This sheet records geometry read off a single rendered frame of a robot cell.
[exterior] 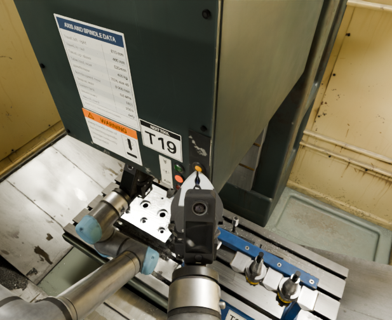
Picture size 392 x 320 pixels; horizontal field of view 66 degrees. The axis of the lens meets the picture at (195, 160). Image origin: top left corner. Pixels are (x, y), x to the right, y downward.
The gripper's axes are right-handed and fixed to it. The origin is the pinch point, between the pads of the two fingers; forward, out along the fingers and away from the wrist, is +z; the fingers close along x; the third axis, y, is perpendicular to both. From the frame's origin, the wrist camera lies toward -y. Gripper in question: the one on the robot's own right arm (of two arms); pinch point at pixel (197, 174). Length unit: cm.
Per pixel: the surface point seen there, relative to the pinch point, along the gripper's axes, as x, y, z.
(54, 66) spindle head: -30.4, -11.1, 19.6
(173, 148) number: -4.7, -2.4, 4.5
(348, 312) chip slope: 65, 94, 6
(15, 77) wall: -94, 39, 97
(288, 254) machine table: 40, 82, 26
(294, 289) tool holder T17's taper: 28, 46, -3
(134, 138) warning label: -13.6, -0.2, 9.8
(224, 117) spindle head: 4.5, -11.3, 3.0
